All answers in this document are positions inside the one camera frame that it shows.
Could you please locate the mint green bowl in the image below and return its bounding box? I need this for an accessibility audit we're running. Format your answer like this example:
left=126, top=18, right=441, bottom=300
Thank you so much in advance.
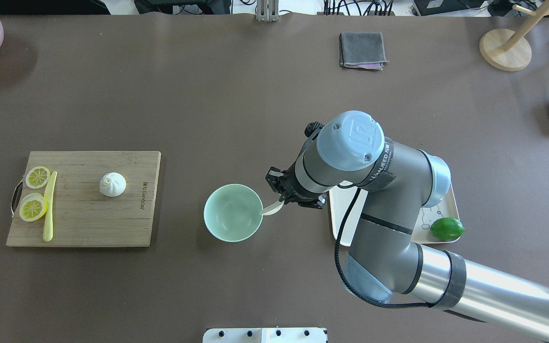
left=203, top=184, right=263, bottom=242

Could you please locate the green lime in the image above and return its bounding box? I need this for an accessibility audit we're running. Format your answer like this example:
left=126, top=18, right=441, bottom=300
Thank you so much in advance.
left=431, top=217, right=466, bottom=242

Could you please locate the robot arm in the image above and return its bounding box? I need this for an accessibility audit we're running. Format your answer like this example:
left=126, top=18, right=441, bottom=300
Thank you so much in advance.
left=266, top=111, right=549, bottom=342

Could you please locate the grey folded cloth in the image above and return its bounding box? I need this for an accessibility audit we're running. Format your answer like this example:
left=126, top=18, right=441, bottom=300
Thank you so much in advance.
left=339, top=32, right=388, bottom=71

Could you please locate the wooden mug tree stand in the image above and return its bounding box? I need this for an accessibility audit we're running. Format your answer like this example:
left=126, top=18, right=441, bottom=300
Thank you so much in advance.
left=479, top=0, right=549, bottom=72

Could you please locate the cream rabbit tray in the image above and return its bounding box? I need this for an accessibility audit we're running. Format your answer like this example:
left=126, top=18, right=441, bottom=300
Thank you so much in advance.
left=327, top=182, right=460, bottom=247

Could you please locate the white ceramic spoon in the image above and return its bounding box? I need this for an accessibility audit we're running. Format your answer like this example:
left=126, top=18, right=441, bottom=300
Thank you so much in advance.
left=260, top=201, right=284, bottom=216

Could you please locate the upper lemon slice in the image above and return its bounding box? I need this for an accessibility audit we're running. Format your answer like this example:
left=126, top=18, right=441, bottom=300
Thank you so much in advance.
left=24, top=166, right=51, bottom=189

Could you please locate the wooden cutting board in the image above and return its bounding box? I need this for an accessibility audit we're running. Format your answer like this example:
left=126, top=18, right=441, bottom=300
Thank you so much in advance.
left=6, top=151, right=161, bottom=248

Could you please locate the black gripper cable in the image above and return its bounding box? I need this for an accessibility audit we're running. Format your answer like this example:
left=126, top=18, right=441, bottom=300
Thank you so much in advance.
left=334, top=186, right=447, bottom=309

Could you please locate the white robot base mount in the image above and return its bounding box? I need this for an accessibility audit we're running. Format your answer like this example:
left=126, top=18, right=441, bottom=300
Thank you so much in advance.
left=202, top=326, right=329, bottom=343

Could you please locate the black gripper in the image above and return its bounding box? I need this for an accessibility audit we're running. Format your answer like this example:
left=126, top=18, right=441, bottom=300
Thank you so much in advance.
left=265, top=121, right=327, bottom=209

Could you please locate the yellow plastic knife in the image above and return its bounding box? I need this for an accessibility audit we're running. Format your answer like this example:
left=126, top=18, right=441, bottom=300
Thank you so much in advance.
left=43, top=171, right=58, bottom=242

